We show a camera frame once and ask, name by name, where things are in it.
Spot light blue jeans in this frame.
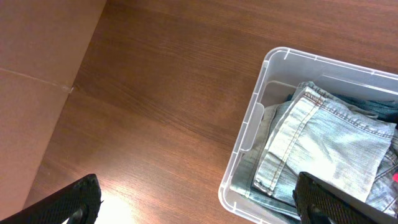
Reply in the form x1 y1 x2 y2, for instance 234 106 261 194
230 82 397 223

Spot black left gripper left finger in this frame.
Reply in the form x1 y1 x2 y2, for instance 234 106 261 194
1 174 102 224

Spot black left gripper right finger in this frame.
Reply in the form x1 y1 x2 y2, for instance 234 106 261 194
293 172 397 224

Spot clear plastic storage bin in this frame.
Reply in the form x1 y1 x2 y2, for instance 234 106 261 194
218 47 397 223

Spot dark blue jeans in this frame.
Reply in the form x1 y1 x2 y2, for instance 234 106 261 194
334 94 397 124

